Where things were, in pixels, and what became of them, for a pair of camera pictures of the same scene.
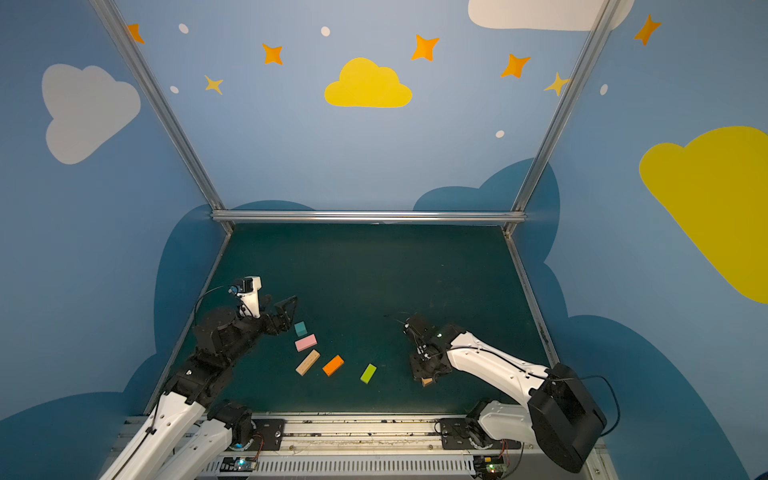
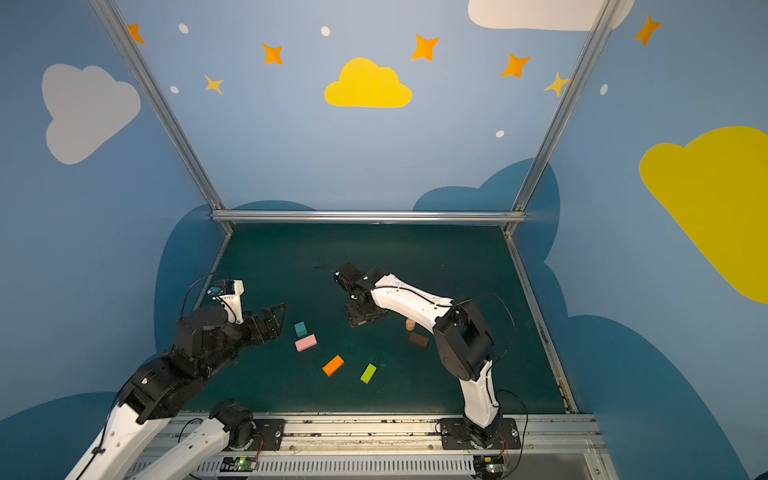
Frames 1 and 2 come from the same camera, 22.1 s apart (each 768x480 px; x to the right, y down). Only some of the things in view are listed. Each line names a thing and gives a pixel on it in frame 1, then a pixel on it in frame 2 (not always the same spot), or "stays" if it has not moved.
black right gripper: (421, 355) -> (363, 311)
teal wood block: (300, 328) stays
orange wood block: (333, 365) stays
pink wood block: (306, 342) stays
